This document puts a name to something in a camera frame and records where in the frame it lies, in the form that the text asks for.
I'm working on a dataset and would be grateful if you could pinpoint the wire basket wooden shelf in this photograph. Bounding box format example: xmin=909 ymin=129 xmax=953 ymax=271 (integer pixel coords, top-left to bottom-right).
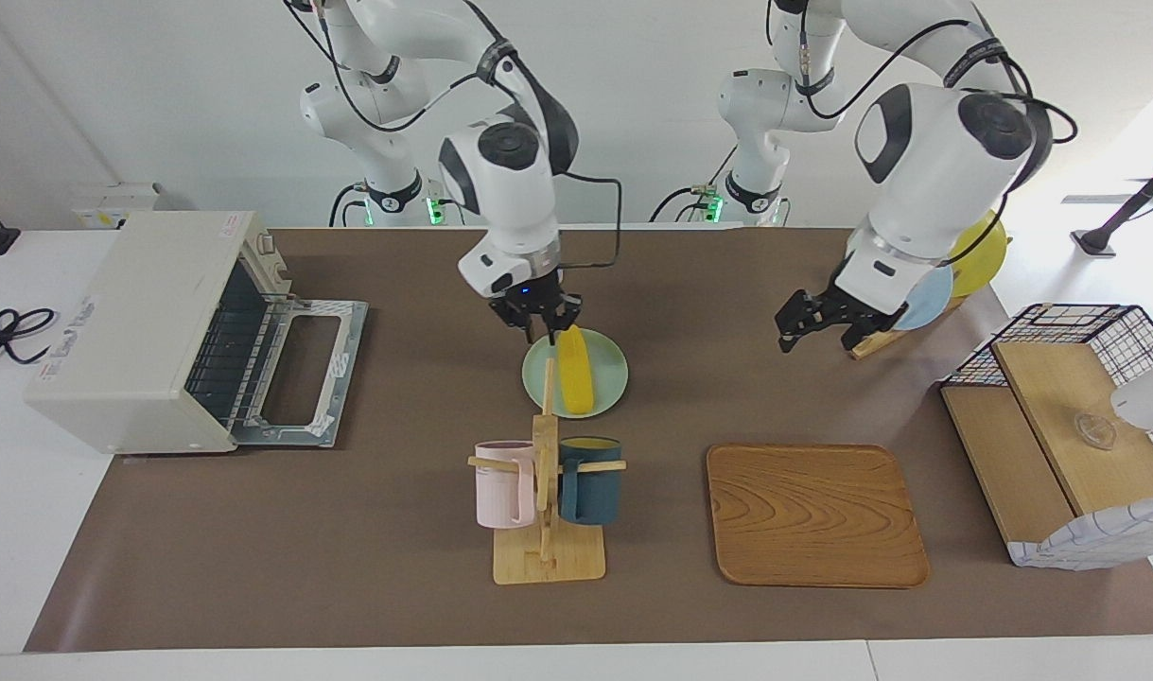
xmin=940 ymin=303 xmax=1153 ymax=570

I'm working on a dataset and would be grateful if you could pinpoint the yellow plate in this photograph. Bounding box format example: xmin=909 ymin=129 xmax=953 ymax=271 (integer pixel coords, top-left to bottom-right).
xmin=945 ymin=210 xmax=1009 ymax=299

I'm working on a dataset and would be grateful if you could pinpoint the pale green plate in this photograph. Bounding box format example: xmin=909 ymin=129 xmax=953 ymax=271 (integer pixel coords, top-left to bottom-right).
xmin=522 ymin=331 xmax=629 ymax=420

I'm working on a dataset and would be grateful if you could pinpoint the dark teal mug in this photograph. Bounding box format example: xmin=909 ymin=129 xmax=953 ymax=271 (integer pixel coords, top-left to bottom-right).
xmin=557 ymin=436 xmax=623 ymax=527

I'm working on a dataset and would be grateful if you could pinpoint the white power box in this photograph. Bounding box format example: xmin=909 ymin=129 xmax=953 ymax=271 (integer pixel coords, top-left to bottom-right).
xmin=73 ymin=183 xmax=166 ymax=231

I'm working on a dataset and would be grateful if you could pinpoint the pink mug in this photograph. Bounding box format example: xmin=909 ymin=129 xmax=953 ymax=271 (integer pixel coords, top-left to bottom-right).
xmin=474 ymin=441 xmax=537 ymax=529

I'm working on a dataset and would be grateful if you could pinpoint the black stand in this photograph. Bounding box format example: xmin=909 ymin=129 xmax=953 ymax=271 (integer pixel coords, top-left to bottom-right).
xmin=1071 ymin=151 xmax=1153 ymax=258

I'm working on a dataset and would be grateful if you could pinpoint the wooden serving tray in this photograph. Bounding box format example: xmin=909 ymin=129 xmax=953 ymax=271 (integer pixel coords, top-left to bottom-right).
xmin=707 ymin=445 xmax=930 ymax=589

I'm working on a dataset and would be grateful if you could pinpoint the light blue plate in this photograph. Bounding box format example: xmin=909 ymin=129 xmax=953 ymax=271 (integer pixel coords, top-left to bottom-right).
xmin=893 ymin=265 xmax=955 ymax=332

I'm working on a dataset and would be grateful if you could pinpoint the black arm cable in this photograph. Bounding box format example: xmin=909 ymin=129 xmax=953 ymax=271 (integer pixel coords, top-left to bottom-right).
xmin=283 ymin=0 xmax=624 ymax=271
xmin=765 ymin=0 xmax=1078 ymax=268

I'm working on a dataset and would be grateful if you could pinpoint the cream toaster oven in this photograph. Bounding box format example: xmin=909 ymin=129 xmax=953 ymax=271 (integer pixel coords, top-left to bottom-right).
xmin=25 ymin=210 xmax=369 ymax=455

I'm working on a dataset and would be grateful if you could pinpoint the yellow corn cob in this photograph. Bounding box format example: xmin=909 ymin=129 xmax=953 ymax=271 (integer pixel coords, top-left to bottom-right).
xmin=557 ymin=326 xmax=594 ymax=415

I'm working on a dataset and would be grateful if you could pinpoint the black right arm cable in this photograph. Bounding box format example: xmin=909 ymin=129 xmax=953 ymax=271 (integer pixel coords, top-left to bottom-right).
xmin=283 ymin=0 xmax=624 ymax=271

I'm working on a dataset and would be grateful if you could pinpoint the wooden plate rack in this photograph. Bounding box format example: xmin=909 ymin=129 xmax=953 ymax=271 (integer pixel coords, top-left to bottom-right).
xmin=848 ymin=295 xmax=967 ymax=361

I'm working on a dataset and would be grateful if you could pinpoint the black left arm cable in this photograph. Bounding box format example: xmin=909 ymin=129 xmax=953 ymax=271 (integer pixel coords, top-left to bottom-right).
xmin=765 ymin=0 xmax=1078 ymax=268

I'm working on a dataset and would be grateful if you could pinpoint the brown table mat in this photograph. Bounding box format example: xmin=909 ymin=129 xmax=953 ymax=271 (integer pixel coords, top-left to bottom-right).
xmin=25 ymin=227 xmax=1153 ymax=654

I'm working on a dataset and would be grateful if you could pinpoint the wooden mug tree stand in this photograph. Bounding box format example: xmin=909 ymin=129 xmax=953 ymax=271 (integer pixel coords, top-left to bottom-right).
xmin=469 ymin=358 xmax=627 ymax=585

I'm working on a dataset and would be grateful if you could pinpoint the small clear glass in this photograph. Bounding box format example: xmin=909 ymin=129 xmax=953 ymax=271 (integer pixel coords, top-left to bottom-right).
xmin=1073 ymin=411 xmax=1119 ymax=451

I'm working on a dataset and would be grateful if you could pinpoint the coiled black cable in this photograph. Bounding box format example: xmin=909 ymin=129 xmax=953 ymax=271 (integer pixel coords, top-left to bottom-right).
xmin=0 ymin=307 xmax=59 ymax=370

